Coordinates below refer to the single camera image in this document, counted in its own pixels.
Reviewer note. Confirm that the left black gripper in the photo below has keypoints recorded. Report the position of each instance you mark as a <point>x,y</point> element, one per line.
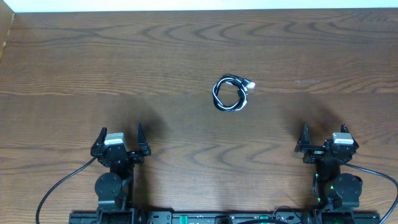
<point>119,154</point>

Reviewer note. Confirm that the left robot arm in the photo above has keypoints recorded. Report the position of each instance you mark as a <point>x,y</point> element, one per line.
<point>114,188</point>

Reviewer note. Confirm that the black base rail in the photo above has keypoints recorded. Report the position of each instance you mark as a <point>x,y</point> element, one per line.
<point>167,217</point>

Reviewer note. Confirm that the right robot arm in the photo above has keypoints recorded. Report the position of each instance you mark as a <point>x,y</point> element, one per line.
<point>337,193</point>

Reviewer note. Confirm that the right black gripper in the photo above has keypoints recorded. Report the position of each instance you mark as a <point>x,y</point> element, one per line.
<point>303,145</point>

